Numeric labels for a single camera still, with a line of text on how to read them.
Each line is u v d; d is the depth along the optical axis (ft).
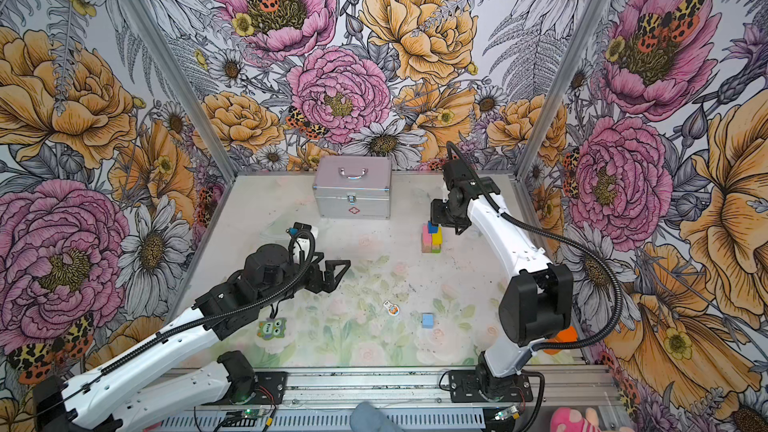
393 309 2.82
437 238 3.19
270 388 2.41
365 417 2.26
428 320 2.78
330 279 2.10
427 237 3.19
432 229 3.26
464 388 2.40
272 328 2.69
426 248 3.18
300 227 2.06
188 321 1.56
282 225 3.54
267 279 1.76
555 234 1.56
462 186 1.98
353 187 3.29
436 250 3.18
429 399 2.43
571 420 2.14
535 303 1.46
